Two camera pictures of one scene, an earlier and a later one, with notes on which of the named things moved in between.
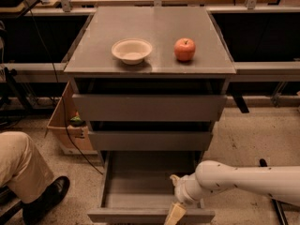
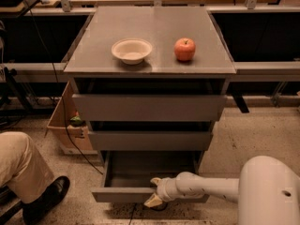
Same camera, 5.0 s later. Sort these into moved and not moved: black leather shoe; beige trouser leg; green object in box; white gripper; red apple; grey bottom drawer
Moved: white gripper; grey bottom drawer
Not moved: red apple; black leather shoe; beige trouser leg; green object in box
